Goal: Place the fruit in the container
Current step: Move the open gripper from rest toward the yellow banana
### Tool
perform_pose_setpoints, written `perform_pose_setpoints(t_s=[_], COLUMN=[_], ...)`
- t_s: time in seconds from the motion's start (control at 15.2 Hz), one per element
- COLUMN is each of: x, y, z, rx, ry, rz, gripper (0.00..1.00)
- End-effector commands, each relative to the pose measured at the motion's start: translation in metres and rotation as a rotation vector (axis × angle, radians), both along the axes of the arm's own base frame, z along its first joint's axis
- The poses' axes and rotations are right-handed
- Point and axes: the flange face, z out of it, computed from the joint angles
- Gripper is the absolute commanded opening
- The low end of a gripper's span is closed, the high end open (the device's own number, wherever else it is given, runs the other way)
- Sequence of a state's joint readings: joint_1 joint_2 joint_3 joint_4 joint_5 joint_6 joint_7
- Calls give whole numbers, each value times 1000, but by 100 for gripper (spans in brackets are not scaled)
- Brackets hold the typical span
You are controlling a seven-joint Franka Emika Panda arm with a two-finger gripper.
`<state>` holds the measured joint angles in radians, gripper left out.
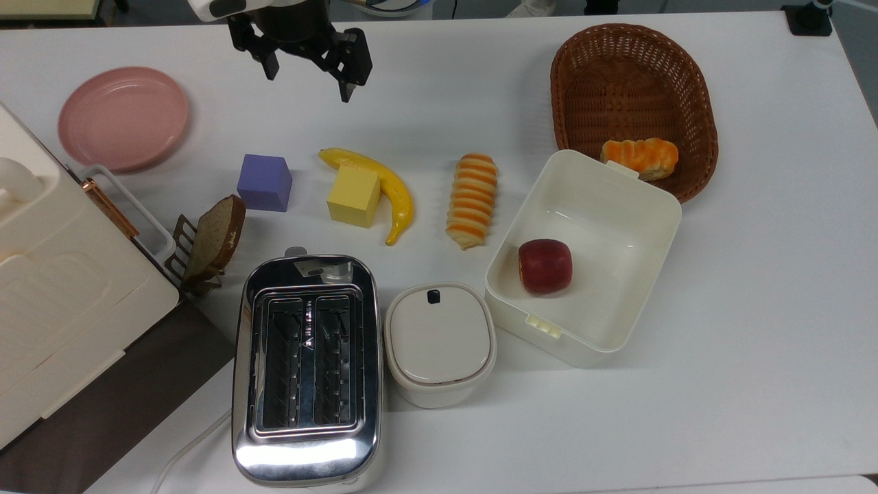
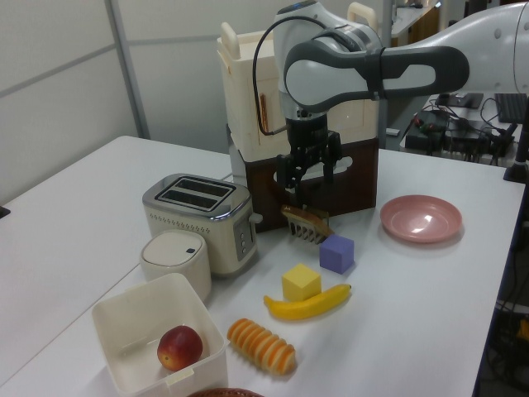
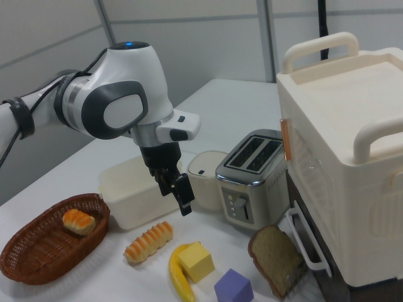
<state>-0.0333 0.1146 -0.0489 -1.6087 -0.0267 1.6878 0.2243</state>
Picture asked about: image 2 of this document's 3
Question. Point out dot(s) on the wooden background desk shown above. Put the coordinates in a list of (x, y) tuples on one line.
[(421, 25)]

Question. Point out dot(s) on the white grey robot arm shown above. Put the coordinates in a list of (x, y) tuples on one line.
[(330, 78)]

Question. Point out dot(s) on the black keyboard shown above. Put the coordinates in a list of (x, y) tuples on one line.
[(511, 107)]

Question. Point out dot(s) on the small white lidded bin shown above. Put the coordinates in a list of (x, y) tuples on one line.
[(173, 260)]

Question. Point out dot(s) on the red apple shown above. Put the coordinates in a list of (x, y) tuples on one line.
[(179, 347)]

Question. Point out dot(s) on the dark brown wooden box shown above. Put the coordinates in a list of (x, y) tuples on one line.
[(355, 186)]

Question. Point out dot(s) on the cream toy kitchen cabinet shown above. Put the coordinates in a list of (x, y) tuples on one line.
[(244, 103)]

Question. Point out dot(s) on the pink plate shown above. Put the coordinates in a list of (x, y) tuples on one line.
[(419, 219)]

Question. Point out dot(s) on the black object at table edge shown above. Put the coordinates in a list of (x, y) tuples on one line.
[(4, 212)]

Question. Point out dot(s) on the black clamp mount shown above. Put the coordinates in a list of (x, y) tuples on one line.
[(516, 169)]

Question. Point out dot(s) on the yellow banana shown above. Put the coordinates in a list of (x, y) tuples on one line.
[(306, 308)]

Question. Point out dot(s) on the long orange striped bread roll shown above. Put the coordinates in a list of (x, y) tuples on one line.
[(260, 345)]

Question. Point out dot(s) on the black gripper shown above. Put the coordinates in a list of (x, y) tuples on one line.
[(308, 138)]

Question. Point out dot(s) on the cream silver toaster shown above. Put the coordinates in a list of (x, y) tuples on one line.
[(194, 231)]

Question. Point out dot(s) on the purple cube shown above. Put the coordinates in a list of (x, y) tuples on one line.
[(336, 254)]

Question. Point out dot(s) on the yellow cube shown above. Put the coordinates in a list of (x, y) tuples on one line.
[(301, 283)]

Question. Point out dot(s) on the black flat device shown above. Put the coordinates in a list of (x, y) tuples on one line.
[(460, 100)]

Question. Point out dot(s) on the white square plastic container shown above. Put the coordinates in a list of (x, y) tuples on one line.
[(124, 314)]

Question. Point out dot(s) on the brown bread slice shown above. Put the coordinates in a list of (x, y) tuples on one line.
[(308, 219)]

